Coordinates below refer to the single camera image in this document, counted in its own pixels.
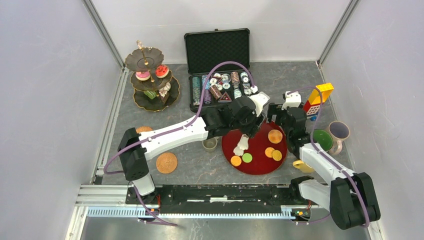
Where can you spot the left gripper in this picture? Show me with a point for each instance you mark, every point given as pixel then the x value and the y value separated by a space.
pixel 256 122

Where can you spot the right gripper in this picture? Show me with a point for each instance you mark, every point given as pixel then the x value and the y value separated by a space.
pixel 275 109

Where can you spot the orange peach bun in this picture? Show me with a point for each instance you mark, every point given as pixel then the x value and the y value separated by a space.
pixel 275 136

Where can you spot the white striped donut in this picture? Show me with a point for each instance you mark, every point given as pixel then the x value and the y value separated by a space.
pixel 164 90

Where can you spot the chocolate cake slice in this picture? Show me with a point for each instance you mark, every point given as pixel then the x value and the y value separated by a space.
pixel 164 97

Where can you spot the red frosted donut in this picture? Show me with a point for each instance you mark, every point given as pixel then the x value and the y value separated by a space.
pixel 162 71

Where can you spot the white rectangular pastry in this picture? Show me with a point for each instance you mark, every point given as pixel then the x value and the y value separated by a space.
pixel 151 94

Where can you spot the pink frosted donut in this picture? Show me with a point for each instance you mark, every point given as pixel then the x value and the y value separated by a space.
pixel 143 76

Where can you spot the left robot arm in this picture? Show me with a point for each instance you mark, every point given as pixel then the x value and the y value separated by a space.
pixel 210 123

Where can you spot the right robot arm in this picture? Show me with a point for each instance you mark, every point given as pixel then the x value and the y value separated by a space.
pixel 348 196

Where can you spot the green bowl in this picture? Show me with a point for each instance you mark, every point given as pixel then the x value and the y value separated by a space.
pixel 323 138

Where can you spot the orange waffle biscuit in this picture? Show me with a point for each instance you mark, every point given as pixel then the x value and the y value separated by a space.
pixel 277 155

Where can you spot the toy block tower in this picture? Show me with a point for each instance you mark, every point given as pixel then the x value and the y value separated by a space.
pixel 317 97

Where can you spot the red round tray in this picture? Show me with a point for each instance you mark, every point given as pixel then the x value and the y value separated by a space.
pixel 260 164

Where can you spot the orange round biscuit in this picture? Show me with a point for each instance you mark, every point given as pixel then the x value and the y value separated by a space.
pixel 269 152

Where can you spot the green macaron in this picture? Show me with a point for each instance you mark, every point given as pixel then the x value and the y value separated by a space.
pixel 247 158

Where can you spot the small grey-green cup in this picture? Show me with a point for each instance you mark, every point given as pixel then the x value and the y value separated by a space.
pixel 210 145

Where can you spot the yellow cup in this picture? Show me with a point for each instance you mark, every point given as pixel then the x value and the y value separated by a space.
pixel 303 167

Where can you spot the yellow round cookie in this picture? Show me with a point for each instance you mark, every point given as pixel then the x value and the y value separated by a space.
pixel 235 161

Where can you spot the beige purple mug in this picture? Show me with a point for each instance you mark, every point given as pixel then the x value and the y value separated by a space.
pixel 339 132

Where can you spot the black poker chip case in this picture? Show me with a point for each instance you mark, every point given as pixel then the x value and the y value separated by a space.
pixel 218 65

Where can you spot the woven coaster front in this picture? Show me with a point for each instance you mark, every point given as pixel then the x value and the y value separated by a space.
pixel 166 163

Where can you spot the woven coaster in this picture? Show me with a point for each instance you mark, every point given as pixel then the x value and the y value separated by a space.
pixel 143 129
pixel 166 163

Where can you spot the three-tier dessert stand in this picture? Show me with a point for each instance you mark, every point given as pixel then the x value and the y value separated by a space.
pixel 147 59

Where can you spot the woven coaster left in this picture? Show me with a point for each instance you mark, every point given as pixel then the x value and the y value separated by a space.
pixel 143 129

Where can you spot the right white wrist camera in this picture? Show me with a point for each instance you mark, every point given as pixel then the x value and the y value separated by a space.
pixel 292 100

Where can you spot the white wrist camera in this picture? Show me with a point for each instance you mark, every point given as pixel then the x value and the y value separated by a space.
pixel 292 100
pixel 259 98

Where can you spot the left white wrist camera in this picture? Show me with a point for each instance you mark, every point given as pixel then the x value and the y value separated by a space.
pixel 259 98

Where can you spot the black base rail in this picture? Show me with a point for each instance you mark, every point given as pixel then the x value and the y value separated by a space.
pixel 219 201

